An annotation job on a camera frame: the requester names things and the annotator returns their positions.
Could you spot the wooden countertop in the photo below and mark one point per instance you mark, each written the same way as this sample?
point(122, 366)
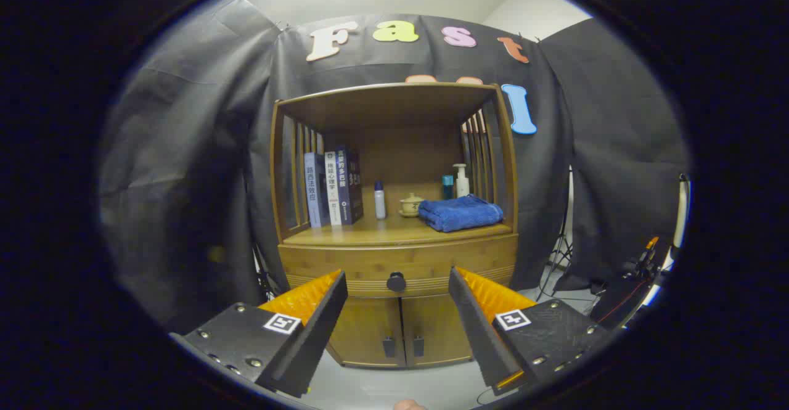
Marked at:
point(382, 231)

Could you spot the blue folded towel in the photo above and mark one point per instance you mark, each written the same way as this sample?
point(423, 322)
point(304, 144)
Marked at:
point(459, 214)

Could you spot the wooden cabinet door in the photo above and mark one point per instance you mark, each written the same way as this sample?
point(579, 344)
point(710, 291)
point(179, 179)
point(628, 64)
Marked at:
point(431, 327)
point(376, 330)

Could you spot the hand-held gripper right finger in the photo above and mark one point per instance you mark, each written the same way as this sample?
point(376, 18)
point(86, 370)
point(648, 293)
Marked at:
point(478, 330)

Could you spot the dark blue book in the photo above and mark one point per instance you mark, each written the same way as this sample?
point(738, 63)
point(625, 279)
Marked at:
point(349, 185)

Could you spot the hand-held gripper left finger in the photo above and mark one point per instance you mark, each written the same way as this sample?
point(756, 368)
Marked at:
point(320, 330)

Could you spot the black equipment with orange tip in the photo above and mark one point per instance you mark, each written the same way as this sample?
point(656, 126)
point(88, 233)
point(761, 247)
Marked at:
point(622, 299)

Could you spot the white pump bottle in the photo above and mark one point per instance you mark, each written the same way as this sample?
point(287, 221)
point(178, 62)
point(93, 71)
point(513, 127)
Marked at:
point(461, 185)

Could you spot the white pole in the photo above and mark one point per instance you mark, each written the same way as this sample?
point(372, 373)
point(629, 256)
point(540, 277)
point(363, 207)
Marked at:
point(680, 219)

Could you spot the white bottle with blue cap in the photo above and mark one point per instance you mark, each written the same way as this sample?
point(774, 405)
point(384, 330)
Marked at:
point(380, 203)

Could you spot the grey-blue book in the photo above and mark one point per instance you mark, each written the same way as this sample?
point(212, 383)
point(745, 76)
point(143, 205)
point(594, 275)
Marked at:
point(313, 191)

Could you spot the teal bottle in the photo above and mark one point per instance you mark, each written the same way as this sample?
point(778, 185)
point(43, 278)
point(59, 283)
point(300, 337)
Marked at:
point(447, 188)

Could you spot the beige lidded teacup with saucer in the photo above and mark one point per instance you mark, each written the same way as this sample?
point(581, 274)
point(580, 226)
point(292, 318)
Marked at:
point(411, 205)

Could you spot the black light stand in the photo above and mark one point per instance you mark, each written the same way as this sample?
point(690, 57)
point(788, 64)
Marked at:
point(561, 251)

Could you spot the white spine book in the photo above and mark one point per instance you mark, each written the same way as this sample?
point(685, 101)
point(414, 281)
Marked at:
point(333, 188)

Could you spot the black drawer knob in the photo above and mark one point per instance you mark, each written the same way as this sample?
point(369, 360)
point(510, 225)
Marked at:
point(396, 282)

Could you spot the wooden cabinet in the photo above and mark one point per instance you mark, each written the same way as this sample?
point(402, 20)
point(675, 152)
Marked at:
point(394, 139)

